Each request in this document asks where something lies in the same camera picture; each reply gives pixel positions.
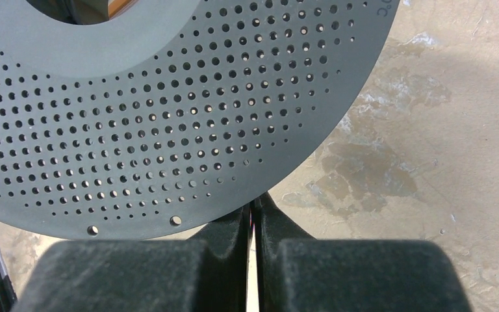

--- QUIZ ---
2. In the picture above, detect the orange wooden rack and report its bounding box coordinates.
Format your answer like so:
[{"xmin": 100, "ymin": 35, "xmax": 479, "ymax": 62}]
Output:
[{"xmin": 108, "ymin": 0, "xmax": 137, "ymax": 19}]

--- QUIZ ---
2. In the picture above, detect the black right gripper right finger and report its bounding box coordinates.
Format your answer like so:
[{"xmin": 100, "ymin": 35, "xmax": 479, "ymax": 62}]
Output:
[{"xmin": 251, "ymin": 194, "xmax": 472, "ymax": 311}]

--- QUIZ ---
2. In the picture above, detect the black perforated cable spool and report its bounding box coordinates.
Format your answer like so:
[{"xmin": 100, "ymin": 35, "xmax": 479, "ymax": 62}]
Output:
[{"xmin": 0, "ymin": 1, "xmax": 399, "ymax": 239}]

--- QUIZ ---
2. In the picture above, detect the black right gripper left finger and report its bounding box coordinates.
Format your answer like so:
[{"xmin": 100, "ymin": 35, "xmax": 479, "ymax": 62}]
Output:
[{"xmin": 14, "ymin": 207, "xmax": 250, "ymax": 311}]

